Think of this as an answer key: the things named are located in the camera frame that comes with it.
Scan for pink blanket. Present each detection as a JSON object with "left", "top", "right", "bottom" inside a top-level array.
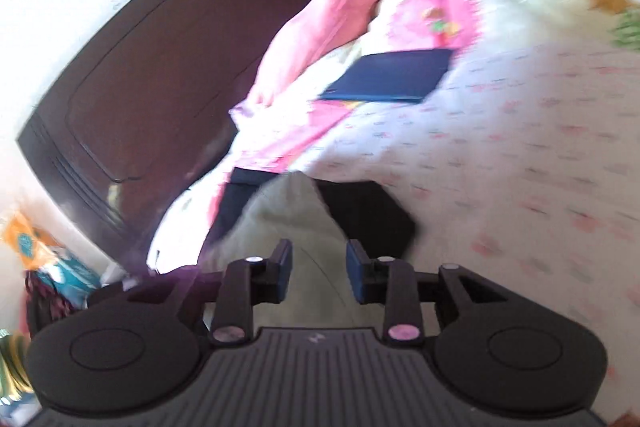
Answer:
[{"left": 207, "top": 0, "right": 488, "bottom": 228}]

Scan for orange packet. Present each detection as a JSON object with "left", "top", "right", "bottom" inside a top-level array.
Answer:
[{"left": 0, "top": 211, "right": 63, "bottom": 272}]

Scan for black garment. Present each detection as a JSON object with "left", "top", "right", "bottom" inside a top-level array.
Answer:
[{"left": 212, "top": 166, "right": 418, "bottom": 258}]

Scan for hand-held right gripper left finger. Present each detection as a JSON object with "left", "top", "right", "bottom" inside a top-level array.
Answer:
[{"left": 127, "top": 238, "right": 294, "bottom": 348}]

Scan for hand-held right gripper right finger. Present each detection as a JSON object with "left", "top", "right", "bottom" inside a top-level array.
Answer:
[{"left": 346, "top": 239, "right": 506, "bottom": 349}]

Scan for folded navy cloth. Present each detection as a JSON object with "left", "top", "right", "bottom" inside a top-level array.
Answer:
[{"left": 318, "top": 48, "right": 455, "bottom": 104}]

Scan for green shiny object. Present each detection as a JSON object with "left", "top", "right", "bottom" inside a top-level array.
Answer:
[{"left": 0, "top": 329, "right": 36, "bottom": 400}]

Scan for teal packet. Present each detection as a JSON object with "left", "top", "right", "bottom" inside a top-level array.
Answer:
[{"left": 42, "top": 247, "right": 103, "bottom": 308}]

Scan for dark patterned bag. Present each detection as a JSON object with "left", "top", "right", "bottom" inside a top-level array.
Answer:
[{"left": 22, "top": 269, "right": 83, "bottom": 338}]

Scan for beige pants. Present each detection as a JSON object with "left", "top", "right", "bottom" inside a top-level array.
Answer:
[{"left": 199, "top": 171, "right": 388, "bottom": 330}]

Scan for dark wooden headboard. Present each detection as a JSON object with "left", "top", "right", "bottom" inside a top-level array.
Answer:
[{"left": 16, "top": 0, "right": 396, "bottom": 268}]

